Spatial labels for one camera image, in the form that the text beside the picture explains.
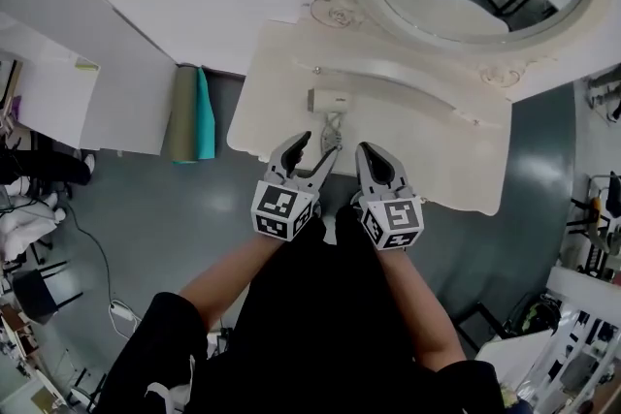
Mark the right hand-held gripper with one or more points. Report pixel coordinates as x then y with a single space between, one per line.
393 218

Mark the white shelf unit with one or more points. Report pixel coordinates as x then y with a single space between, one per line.
73 97

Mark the cream ornate dressing table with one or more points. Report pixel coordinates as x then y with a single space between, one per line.
436 136

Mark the white table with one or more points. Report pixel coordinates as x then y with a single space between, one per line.
514 354

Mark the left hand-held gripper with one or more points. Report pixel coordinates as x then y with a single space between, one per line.
281 208

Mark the white power strip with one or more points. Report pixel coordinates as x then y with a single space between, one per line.
123 310

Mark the teal rolled mat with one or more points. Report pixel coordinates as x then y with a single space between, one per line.
205 111

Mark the person's black clothing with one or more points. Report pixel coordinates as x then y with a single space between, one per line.
315 329

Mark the person's right forearm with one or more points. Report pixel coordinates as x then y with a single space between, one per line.
427 315

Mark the person's left forearm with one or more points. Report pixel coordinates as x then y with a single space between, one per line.
228 276

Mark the black chair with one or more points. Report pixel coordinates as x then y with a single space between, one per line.
36 293

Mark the black metal chair frame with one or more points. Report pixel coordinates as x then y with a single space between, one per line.
485 322

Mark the white cloth pile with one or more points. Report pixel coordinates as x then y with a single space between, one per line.
24 223

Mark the white hair dryer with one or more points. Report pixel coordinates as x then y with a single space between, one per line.
330 101

